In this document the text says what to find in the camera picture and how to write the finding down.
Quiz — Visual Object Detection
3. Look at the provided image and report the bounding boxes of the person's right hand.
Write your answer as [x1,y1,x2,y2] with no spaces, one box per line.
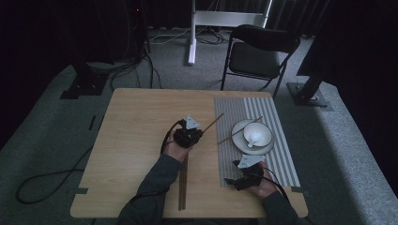
[250,162,278,200]

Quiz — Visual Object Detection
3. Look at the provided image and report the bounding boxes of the black folding chair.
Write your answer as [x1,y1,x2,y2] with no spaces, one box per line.
[220,23,301,99]

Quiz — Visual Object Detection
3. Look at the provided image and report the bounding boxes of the white desk frame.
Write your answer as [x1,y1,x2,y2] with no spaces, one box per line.
[187,0,274,66]

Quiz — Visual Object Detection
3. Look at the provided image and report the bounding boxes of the bundle of dark floor cables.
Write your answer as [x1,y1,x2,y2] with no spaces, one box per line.
[107,46,163,90]

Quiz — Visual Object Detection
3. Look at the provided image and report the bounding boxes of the dark cabinet with red light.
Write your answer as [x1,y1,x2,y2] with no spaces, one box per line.
[125,0,148,60]

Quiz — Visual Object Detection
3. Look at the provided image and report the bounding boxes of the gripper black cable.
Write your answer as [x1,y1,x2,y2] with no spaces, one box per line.
[261,167,289,201]
[128,119,186,204]

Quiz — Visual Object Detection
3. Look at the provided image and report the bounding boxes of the white ceramic spoon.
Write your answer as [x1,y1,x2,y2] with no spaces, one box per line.
[247,132,264,149]

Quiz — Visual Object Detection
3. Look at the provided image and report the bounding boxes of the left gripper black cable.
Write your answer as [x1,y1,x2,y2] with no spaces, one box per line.
[128,119,186,204]

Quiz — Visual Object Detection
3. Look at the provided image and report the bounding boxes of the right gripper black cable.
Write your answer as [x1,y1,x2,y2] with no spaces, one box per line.
[261,167,289,201]

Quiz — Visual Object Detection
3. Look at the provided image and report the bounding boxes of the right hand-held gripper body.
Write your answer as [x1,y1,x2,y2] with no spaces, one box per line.
[234,155,266,191]

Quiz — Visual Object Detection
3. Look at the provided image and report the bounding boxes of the white floor cable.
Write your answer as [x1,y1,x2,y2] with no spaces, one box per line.
[149,27,192,45]

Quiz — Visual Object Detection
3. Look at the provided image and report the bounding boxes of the grey striped placemat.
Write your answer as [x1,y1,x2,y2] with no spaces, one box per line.
[214,97,301,188]

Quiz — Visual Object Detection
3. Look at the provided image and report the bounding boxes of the black looped floor cable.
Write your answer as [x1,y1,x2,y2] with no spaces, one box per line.
[15,144,95,205]

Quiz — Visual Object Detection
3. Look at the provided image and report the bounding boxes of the black stand with base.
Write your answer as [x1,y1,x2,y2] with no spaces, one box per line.
[59,60,109,100]
[286,31,329,109]

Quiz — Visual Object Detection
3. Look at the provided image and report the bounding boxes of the person's left hand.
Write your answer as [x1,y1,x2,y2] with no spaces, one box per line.
[162,129,191,163]

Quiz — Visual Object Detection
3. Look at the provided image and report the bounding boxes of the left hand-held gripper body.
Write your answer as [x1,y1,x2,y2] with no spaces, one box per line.
[173,114,203,149]

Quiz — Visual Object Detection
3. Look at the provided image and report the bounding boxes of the white round plate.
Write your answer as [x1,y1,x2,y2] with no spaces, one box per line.
[230,119,276,157]

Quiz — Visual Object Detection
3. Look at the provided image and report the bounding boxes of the dark curtain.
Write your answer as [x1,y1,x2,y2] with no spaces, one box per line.
[268,0,332,37]

